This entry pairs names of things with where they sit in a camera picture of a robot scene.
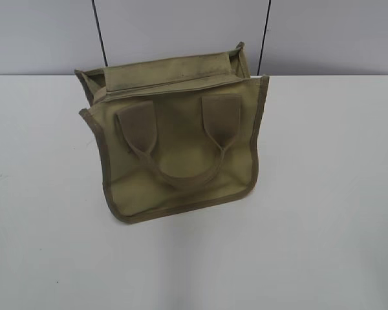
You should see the yellow canvas tote bag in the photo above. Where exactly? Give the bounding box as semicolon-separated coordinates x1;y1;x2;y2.
75;43;270;224

